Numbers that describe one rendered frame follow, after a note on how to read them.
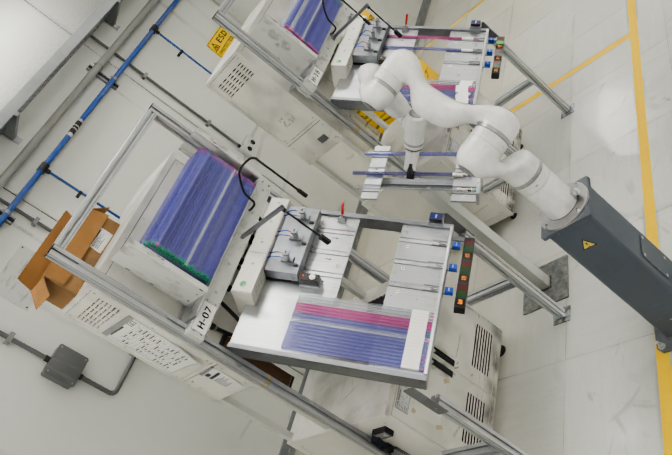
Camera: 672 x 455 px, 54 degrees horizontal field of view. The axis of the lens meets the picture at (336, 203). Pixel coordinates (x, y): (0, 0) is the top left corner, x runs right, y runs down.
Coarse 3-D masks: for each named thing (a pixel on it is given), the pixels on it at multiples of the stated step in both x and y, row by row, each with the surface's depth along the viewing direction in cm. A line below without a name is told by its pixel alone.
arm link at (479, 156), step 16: (480, 128) 201; (464, 144) 203; (480, 144) 199; (496, 144) 199; (464, 160) 201; (480, 160) 199; (496, 160) 201; (512, 160) 206; (528, 160) 204; (480, 176) 202; (496, 176) 203; (512, 176) 205; (528, 176) 205
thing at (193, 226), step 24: (192, 168) 252; (216, 168) 260; (168, 192) 256; (192, 192) 248; (216, 192) 255; (240, 192) 262; (168, 216) 237; (192, 216) 243; (216, 216) 250; (240, 216) 257; (144, 240) 231; (168, 240) 232; (192, 240) 239; (216, 240) 245; (192, 264) 234; (216, 264) 241
